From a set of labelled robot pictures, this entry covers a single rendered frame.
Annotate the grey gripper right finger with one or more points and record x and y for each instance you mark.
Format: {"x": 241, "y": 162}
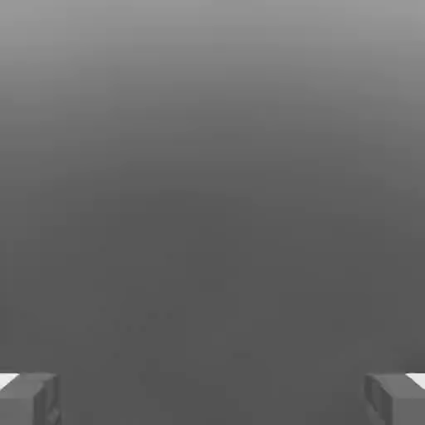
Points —
{"x": 401, "y": 403}

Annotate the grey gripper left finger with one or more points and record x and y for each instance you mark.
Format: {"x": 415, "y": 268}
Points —
{"x": 23, "y": 401}

